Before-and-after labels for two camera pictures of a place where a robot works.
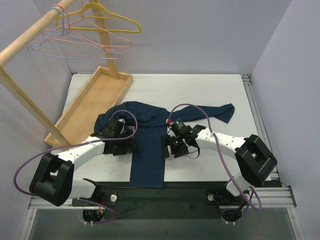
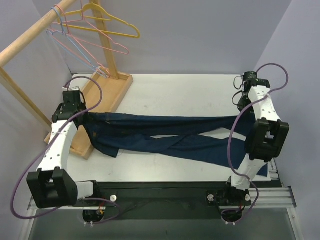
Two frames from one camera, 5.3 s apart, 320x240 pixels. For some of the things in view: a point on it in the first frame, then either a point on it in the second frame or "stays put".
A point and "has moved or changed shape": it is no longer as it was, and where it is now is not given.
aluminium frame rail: [273, 194] stays put
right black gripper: [171, 146] → [244, 105]
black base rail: [177, 200] stays put
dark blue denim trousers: [150, 120] has moved or changed shape
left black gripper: [110, 128] → [81, 117]
